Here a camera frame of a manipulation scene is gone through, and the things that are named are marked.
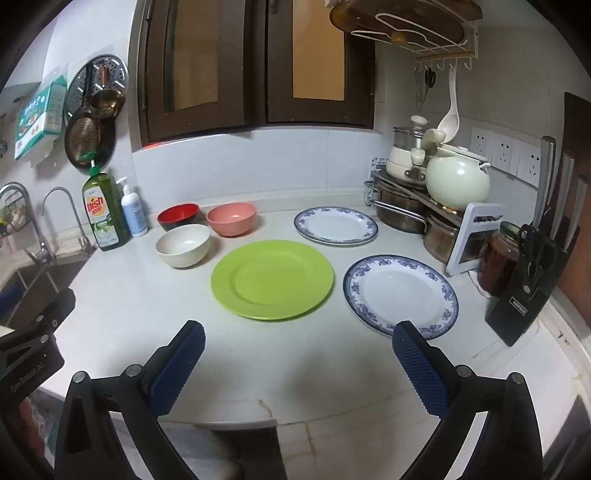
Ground small steel pot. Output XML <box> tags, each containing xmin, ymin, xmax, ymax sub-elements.
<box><xmin>423</xmin><ymin>212</ymin><xmax>462</xmax><ymax>264</ymax></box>

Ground brown wooden window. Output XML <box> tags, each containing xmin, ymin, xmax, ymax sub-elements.
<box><xmin>137</xmin><ymin>0</ymin><xmax>265</xmax><ymax>147</ymax></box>
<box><xmin>263</xmin><ymin>0</ymin><xmax>376</xmax><ymax>130</ymax></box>

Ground green dish soap bottle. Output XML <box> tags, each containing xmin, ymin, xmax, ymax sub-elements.
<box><xmin>82</xmin><ymin>159</ymin><xmax>131</xmax><ymax>252</ymax></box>

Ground cream ceramic pot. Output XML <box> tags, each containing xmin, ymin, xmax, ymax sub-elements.
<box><xmin>426</xmin><ymin>144</ymin><xmax>491</xmax><ymax>212</ymax></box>

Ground steel handled knife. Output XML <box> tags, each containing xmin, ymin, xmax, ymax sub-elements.
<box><xmin>533</xmin><ymin>136</ymin><xmax>557</xmax><ymax>227</ymax></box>
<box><xmin>551</xmin><ymin>152</ymin><xmax>576</xmax><ymax>236</ymax></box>

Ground white bowl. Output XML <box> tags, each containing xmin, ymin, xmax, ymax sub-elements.
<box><xmin>155</xmin><ymin>224</ymin><xmax>212</xmax><ymax>269</ymax></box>

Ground tissue pack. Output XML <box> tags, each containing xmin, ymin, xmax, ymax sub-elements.
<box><xmin>13</xmin><ymin>76</ymin><xmax>68</xmax><ymax>161</ymax></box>

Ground round steel steamer tray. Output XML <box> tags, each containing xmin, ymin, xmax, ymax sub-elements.
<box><xmin>65</xmin><ymin>54</ymin><xmax>129</xmax><ymax>127</ymax></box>

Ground glass jar of red sauce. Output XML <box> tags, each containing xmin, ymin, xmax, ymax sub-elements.
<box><xmin>478</xmin><ymin>222</ymin><xmax>522</xmax><ymax>297</ymax></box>

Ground steel faucet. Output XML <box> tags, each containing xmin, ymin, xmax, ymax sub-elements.
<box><xmin>0</xmin><ymin>183</ymin><xmax>57</xmax><ymax>265</ymax></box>
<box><xmin>42</xmin><ymin>186</ymin><xmax>97</xmax><ymax>257</ymax></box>

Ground pink bowl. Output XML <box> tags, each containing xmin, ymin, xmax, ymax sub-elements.
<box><xmin>206</xmin><ymin>202</ymin><xmax>257</xmax><ymax>237</ymax></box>

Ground large steel pot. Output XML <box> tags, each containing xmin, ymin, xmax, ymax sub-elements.
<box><xmin>365</xmin><ymin>180</ymin><xmax>428</xmax><ymax>234</ymax></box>

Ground blue floral rim plate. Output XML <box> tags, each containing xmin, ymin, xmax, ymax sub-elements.
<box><xmin>294</xmin><ymin>206</ymin><xmax>379</xmax><ymax>247</ymax></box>
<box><xmin>342</xmin><ymin>255</ymin><xmax>460</xmax><ymax>341</ymax></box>

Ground white ladle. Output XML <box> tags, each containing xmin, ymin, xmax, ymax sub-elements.
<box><xmin>436</xmin><ymin>69</ymin><xmax>461</xmax><ymax>144</ymax></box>

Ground black kitchen scissors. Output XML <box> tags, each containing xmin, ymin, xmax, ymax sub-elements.
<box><xmin>517</xmin><ymin>224</ymin><xmax>559</xmax><ymax>282</ymax></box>

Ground white wall socket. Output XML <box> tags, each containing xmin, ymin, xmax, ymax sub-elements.
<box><xmin>469</xmin><ymin>127</ymin><xmax>491</xmax><ymax>158</ymax></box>
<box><xmin>491</xmin><ymin>134</ymin><xmax>515</xmax><ymax>172</ymax></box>
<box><xmin>516</xmin><ymin>141</ymin><xmax>543</xmax><ymax>186</ymax></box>

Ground cream glass kettle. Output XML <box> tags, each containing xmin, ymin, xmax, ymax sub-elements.
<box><xmin>385</xmin><ymin>115</ymin><xmax>446</xmax><ymax>183</ymax></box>

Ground small brass pot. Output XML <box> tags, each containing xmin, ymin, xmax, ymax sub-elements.
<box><xmin>90</xmin><ymin>88</ymin><xmax>124</xmax><ymax>120</ymax></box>

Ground dark brown wooden board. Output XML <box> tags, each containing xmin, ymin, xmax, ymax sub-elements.
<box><xmin>556</xmin><ymin>92</ymin><xmax>591</xmax><ymax>296</ymax></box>

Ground steel sink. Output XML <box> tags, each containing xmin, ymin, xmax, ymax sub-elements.
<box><xmin>0</xmin><ymin>258</ymin><xmax>88</xmax><ymax>333</ymax></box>

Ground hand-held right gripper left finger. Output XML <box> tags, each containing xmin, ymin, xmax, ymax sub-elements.
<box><xmin>54</xmin><ymin>320</ymin><xmax>206</xmax><ymax>480</ymax></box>

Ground red and black bowl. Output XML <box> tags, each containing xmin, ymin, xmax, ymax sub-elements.
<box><xmin>157</xmin><ymin>203</ymin><xmax>200</xmax><ymax>232</ymax></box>

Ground white slotted rack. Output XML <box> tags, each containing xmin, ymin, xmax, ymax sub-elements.
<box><xmin>445</xmin><ymin>203</ymin><xmax>506</xmax><ymax>276</ymax></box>

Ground green plate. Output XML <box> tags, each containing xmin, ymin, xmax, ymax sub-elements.
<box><xmin>211</xmin><ymin>240</ymin><xmax>335</xmax><ymax>322</ymax></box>

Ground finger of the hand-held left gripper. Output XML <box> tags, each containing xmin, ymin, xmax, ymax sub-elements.
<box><xmin>0</xmin><ymin>288</ymin><xmax>77</xmax><ymax>358</ymax></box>

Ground brown round cutting board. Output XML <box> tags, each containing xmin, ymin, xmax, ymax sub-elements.
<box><xmin>329</xmin><ymin>0</ymin><xmax>468</xmax><ymax>47</ymax></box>

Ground black knife block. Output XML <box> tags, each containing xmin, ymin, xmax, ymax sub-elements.
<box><xmin>485</xmin><ymin>224</ymin><xmax>580</xmax><ymax>348</ymax></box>

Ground white wire wall rack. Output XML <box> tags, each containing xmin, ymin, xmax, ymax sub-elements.
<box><xmin>329</xmin><ymin>0</ymin><xmax>483</xmax><ymax>71</ymax></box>

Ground white blue pump bottle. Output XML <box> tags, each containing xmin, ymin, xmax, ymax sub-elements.
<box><xmin>115</xmin><ymin>176</ymin><xmax>148</xmax><ymax>238</ymax></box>

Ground metal wire sink basket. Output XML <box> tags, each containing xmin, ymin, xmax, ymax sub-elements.
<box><xmin>0</xmin><ymin>189</ymin><xmax>28</xmax><ymax>239</ymax></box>

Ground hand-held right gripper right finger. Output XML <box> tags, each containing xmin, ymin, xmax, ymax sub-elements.
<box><xmin>392</xmin><ymin>320</ymin><xmax>546</xmax><ymax>480</ymax></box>

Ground steel pots on rack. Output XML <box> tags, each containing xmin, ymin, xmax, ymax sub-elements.
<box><xmin>368</xmin><ymin>168</ymin><xmax>467</xmax><ymax>228</ymax></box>

